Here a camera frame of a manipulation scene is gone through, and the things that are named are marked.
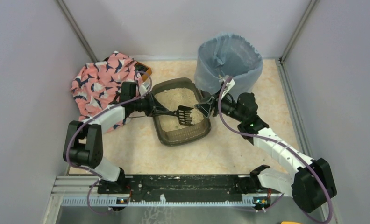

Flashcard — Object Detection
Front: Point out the black litter scoop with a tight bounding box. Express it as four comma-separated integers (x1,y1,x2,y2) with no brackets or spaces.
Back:
163,105,193,126

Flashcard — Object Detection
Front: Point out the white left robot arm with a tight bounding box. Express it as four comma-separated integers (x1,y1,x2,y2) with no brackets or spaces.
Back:
63,81,169,189

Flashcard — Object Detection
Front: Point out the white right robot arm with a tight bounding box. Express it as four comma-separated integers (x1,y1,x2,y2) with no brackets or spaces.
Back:
195,93,337,213

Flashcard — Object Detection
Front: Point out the dark green litter box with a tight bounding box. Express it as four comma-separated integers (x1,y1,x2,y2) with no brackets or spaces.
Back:
151,77,211,146

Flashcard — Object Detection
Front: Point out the wooden tray box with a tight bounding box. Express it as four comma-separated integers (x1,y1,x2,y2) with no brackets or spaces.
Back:
135,62,152,81

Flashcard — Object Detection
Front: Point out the blue plastic bin liner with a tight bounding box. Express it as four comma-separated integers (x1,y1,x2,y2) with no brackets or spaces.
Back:
194,34,263,100

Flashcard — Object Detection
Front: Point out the pink patterned cloth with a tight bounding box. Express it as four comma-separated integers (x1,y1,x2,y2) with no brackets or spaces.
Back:
70,51,143,121

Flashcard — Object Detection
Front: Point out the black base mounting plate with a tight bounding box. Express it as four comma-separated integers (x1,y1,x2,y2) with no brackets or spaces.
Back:
97,175,268,203

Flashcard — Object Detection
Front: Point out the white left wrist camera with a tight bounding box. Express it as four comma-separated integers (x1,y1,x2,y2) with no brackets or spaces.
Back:
138,82,151,97

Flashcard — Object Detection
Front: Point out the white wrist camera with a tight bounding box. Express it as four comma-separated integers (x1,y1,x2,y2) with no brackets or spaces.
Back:
138,82,151,97
222,77,235,98

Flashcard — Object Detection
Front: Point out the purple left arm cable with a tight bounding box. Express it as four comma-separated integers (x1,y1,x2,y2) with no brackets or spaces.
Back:
65,70,153,215

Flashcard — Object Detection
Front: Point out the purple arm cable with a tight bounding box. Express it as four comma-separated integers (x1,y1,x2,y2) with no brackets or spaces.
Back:
217,76,334,224
65,70,153,215

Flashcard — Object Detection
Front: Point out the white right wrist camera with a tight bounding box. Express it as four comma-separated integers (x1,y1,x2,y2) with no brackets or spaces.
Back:
222,77,235,98

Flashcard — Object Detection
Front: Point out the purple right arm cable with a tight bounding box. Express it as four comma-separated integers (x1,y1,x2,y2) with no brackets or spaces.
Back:
217,76,334,224

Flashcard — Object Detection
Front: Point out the aluminium frame rail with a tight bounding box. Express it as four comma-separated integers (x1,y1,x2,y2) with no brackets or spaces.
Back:
50,174,332,208

